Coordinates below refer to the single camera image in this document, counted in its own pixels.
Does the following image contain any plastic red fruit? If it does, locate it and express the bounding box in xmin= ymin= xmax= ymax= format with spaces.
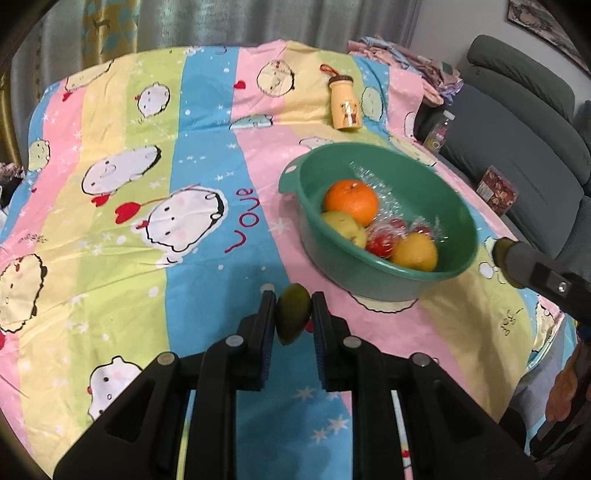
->
xmin=388 ymin=218 xmax=407 ymax=234

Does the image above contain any red tomato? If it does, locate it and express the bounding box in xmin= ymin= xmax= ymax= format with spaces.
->
xmin=366 ymin=233 xmax=400 ymax=259

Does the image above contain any large orange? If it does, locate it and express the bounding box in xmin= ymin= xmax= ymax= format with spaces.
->
xmin=322 ymin=180 xmax=380 ymax=227

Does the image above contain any small green fruit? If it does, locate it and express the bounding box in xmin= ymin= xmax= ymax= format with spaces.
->
xmin=276 ymin=283 xmax=311 ymax=345

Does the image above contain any red patterned packet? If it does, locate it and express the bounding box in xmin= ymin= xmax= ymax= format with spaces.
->
xmin=476 ymin=166 xmax=518 ymax=216

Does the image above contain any yellow lemon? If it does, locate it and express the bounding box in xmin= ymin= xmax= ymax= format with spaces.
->
xmin=391 ymin=232 xmax=439 ymax=272

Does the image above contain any green plastic bowl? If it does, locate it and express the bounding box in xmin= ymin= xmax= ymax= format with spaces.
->
xmin=279 ymin=142 xmax=479 ymax=302

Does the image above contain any clear drink bottle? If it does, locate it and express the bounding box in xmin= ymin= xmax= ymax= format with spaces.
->
xmin=423 ymin=110 xmax=455 ymax=154

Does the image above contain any grey sofa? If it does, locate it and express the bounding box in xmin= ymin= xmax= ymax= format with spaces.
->
xmin=441 ymin=35 xmax=590 ymax=258

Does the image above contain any yellow green pear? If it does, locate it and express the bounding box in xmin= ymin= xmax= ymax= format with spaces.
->
xmin=322 ymin=211 xmax=367 ymax=249

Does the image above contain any pile of folded clothes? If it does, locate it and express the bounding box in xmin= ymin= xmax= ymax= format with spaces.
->
xmin=348 ymin=36 xmax=464 ymax=107

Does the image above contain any yellow cartoon bottle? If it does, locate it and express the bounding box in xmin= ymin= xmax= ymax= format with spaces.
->
xmin=320 ymin=63 xmax=363 ymax=130

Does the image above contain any framed landscape picture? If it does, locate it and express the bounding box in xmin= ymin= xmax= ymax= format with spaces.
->
xmin=507 ymin=0 xmax=590 ymax=74

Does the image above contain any cluttered side shelf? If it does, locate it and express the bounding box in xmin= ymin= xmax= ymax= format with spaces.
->
xmin=0 ymin=163 xmax=24 ymax=209

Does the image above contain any yellow patterned curtain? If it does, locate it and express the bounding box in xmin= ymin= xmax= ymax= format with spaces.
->
xmin=81 ymin=0 xmax=141 ymax=67

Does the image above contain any grey green curtain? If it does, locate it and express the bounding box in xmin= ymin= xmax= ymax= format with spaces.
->
xmin=39 ymin=0 xmax=422 ymax=65

